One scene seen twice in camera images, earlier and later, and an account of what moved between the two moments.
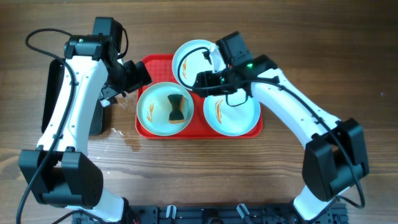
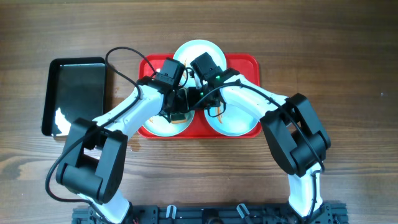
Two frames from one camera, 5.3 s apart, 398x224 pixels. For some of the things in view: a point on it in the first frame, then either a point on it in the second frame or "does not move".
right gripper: (204, 81) → (212, 103)
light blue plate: (232, 121) does not move
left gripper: (109, 92) → (173, 111)
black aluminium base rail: (217, 214) does not move
